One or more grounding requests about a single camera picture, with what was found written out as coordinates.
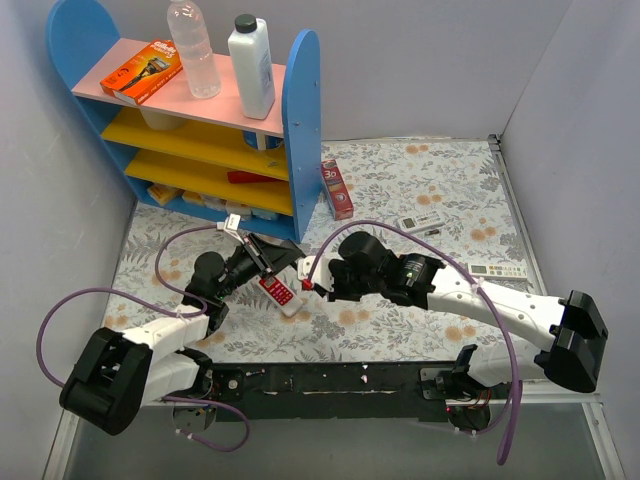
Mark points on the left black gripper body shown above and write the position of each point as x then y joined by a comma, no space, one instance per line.
259,255

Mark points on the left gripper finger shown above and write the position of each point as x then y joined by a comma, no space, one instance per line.
285,250
284,260

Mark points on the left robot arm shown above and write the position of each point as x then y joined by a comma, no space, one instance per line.
119,372

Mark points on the red and white remote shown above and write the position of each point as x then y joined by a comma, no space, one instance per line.
281,295

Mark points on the white air conditioner remote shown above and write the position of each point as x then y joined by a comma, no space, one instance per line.
426,221

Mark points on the white remote with coloured buttons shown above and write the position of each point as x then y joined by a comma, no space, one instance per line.
505,272

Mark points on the white packets bottom shelf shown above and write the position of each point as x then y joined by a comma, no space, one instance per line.
228,207

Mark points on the red toothpaste box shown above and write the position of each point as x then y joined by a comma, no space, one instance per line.
336,191

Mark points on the blue wooden shelf unit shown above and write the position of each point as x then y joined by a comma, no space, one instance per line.
85,46

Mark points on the red box on shelf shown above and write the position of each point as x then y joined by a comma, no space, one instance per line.
242,177

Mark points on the floral table mat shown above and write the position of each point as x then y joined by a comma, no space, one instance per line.
386,180

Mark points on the yellow packet bottom shelf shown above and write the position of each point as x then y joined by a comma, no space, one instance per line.
163,194

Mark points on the beige cup under shelf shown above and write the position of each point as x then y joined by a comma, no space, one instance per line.
161,121

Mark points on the white bottle black cap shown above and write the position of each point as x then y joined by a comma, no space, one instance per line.
249,50

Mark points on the orange razor box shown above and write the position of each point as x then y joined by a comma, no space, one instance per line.
143,74

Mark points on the clear plastic water bottle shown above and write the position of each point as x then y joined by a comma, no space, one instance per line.
190,36

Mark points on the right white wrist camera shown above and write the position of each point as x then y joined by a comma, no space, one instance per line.
315,275

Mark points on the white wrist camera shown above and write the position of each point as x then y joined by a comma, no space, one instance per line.
315,275
230,227

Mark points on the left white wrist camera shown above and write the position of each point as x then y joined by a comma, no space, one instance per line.
230,227

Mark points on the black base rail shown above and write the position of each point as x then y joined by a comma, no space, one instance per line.
314,391

